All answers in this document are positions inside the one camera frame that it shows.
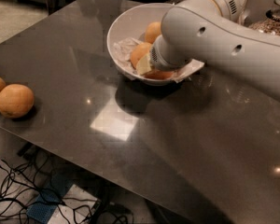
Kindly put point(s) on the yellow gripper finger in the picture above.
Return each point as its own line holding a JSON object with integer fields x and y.
{"x": 144, "y": 65}

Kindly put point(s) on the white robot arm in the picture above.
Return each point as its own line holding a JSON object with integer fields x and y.
{"x": 207, "y": 31}

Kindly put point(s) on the left orange in bowl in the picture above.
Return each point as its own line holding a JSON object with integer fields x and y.
{"x": 138, "y": 52}

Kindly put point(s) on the orange in bowl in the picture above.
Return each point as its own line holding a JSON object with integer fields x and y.
{"x": 153, "y": 30}
{"x": 159, "y": 75}
{"x": 138, "y": 52}

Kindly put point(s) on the front orange in bowl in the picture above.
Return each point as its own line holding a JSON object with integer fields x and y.
{"x": 159, "y": 75}

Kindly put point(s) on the white paper bowl liner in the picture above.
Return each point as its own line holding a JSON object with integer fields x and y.
{"x": 120, "y": 52}

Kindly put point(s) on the top orange in bowl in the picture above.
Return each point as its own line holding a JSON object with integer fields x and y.
{"x": 153, "y": 30}

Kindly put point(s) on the white bowl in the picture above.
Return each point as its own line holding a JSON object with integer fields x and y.
{"x": 133, "y": 22}

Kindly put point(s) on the orange on table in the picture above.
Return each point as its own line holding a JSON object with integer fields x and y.
{"x": 16, "y": 100}

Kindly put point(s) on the jar of brown grains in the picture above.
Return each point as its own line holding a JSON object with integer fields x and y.
{"x": 271, "y": 25}

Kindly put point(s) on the blue floor box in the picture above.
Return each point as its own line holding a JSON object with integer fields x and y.
{"x": 49, "y": 198}

